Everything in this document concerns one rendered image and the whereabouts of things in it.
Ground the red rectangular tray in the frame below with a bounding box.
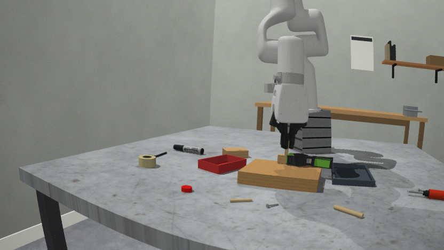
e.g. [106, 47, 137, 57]
[198, 154, 247, 174]

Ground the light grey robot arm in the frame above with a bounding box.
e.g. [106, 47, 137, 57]
[257, 0, 329, 112]

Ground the light brown wooden board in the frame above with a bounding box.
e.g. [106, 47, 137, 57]
[237, 159, 322, 193]

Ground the white marker pen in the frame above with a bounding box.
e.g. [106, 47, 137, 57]
[173, 145, 204, 154]

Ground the small wooden block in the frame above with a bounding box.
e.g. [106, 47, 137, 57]
[277, 154, 287, 163]

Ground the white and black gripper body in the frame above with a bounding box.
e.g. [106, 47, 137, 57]
[271, 83, 308, 123]

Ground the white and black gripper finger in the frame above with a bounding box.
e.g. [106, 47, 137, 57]
[269, 111, 289, 150]
[288, 122, 307, 149]

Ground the red short cylinder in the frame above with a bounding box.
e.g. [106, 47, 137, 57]
[181, 185, 192, 193]

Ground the light brown wooden block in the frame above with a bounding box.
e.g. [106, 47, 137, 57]
[222, 147, 249, 158]

